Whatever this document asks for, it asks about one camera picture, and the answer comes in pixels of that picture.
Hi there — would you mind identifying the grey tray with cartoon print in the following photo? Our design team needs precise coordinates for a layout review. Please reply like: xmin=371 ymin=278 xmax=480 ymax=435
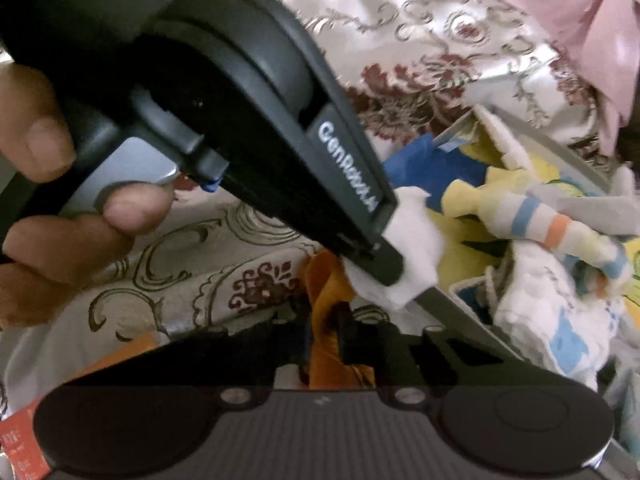
xmin=382 ymin=104 xmax=640 ymax=322

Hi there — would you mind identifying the yellow striped sock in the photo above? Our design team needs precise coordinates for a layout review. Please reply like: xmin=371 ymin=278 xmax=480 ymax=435
xmin=442 ymin=164 xmax=632 ymax=297

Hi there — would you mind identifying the white towel with blue patches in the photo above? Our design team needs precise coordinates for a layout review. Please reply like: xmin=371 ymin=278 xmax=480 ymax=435
xmin=447 ymin=247 xmax=627 ymax=392

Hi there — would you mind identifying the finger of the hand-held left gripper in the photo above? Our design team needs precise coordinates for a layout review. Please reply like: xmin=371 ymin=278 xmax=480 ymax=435
xmin=415 ymin=284 xmax=532 ymax=362

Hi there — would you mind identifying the pink bed sheet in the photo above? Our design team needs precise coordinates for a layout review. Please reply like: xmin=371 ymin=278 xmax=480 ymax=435
xmin=444 ymin=0 xmax=640 ymax=157

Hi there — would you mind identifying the person's left hand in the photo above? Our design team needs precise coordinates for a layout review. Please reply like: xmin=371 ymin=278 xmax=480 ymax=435
xmin=0 ymin=62 xmax=174 ymax=332

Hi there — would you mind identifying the orange cloth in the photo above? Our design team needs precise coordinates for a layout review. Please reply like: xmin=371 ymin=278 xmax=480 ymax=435
xmin=303 ymin=249 xmax=382 ymax=392

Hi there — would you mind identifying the floral satin bedspread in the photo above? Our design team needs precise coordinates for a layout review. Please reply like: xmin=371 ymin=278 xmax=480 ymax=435
xmin=0 ymin=0 xmax=617 ymax=412

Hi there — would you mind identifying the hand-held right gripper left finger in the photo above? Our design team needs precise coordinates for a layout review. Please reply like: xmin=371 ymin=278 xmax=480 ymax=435
xmin=164 ymin=304 xmax=314 ymax=406

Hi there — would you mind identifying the orange and white box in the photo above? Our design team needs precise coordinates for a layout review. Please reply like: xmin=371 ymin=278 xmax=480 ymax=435
xmin=0 ymin=331 xmax=172 ymax=480

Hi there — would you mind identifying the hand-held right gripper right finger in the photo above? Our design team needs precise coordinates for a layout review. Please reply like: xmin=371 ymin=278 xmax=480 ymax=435
xmin=332 ymin=305 xmax=532 ymax=407

